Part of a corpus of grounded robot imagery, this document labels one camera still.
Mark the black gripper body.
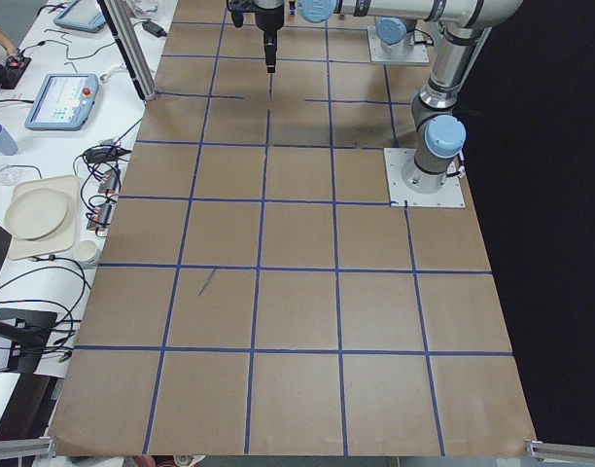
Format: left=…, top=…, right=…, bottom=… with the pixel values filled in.
left=227, top=0, right=284, bottom=34

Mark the black monitor stand base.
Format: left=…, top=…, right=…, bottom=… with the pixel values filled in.
left=0, top=307, right=57, bottom=374

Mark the black power adapter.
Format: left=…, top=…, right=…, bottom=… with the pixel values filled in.
left=142, top=20, right=167, bottom=38

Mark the far teach pendant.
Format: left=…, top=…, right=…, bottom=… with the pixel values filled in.
left=53, top=0, right=106, bottom=32

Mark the teach pendant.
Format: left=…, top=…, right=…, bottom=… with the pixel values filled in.
left=53, top=0, right=106, bottom=32
left=24, top=73, right=99, bottom=130

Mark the near teach pendant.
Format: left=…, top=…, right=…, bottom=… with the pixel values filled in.
left=24, top=73, right=99, bottom=130

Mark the far usb hub box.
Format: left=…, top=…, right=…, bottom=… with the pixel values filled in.
left=97, top=167, right=121, bottom=195

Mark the usb hub box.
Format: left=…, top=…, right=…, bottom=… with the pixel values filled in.
left=97, top=167, right=121, bottom=195
left=87, top=202, right=113, bottom=233

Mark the near usb hub box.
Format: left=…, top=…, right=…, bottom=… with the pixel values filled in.
left=87, top=202, right=113, bottom=233

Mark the white paper cup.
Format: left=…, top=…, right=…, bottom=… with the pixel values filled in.
left=72, top=240, right=102, bottom=269

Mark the beige tray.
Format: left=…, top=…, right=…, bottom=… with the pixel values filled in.
left=4, top=175, right=80, bottom=260

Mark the blue plastic cup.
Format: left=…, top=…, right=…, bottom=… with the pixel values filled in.
left=0, top=124, right=18, bottom=156

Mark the beige round plate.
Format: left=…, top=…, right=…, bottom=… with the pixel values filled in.
left=4, top=189, right=68, bottom=239

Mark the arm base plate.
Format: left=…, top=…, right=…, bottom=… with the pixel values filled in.
left=367, top=24, right=430, bottom=66
left=384, top=148, right=466, bottom=209

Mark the aluminium frame post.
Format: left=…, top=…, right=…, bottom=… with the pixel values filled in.
left=97, top=0, right=157, bottom=102

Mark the left bottom frame bracket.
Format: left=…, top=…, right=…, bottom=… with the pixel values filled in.
left=0, top=436, right=58, bottom=466

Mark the frame bracket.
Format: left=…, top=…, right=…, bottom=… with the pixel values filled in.
left=525, top=440, right=595, bottom=464
left=0, top=436, right=58, bottom=466

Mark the right bottom frame bracket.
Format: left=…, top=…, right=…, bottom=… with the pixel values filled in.
left=525, top=440, right=595, bottom=464

